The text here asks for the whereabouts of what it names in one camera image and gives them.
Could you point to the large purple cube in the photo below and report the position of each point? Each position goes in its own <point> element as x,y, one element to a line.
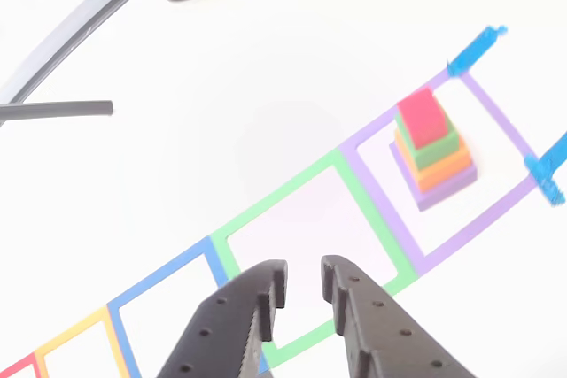
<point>447,194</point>

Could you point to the orange cube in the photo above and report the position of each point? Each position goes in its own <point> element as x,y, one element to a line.
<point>443,176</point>

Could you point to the green cube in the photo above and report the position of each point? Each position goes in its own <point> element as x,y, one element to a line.
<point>438,152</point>

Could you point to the small red cube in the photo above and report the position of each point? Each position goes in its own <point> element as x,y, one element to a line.
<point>423,117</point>

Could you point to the crumpled blue tape strip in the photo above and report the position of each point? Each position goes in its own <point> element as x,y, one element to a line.
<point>545,179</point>

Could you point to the grey rod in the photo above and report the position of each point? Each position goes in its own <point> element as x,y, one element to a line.
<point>57,110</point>

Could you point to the blue square frame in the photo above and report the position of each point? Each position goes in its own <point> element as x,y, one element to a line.
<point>168,269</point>

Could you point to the purple square frame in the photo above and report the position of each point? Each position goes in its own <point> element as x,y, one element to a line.
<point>381,201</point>

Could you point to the green square frame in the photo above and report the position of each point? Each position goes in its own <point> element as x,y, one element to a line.
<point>283,194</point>

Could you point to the orange square frame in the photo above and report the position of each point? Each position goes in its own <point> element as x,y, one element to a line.
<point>71,329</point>

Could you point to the red square frame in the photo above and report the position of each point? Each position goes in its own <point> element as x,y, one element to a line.
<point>17,364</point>

